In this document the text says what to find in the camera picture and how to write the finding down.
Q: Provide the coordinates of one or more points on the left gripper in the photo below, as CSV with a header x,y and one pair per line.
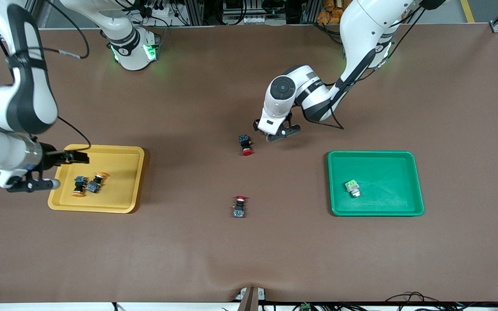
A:
x,y
255,125

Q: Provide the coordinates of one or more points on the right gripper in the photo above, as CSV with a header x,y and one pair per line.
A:
x,y
51,158

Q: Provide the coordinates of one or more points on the yellow button with black body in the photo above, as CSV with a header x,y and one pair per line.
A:
x,y
79,185
95,185

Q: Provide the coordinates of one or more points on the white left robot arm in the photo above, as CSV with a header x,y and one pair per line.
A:
x,y
361,26

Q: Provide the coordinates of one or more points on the red button with black body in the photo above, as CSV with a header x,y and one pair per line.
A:
x,y
239,209
244,142

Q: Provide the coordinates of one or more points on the yellow plastic tray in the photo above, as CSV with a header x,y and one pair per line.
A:
x,y
97,181

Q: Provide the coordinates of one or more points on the green plastic tray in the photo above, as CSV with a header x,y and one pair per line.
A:
x,y
378,190

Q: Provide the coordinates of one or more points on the white power strip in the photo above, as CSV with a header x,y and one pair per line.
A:
x,y
249,19

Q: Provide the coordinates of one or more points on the brown table mat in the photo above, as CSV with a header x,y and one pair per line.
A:
x,y
249,250

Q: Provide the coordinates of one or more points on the orange snack bags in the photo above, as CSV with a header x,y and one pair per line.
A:
x,y
331,13

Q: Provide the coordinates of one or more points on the metal table clamp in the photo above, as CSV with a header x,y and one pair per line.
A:
x,y
249,300

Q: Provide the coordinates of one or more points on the small green connector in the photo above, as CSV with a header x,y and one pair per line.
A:
x,y
305,307

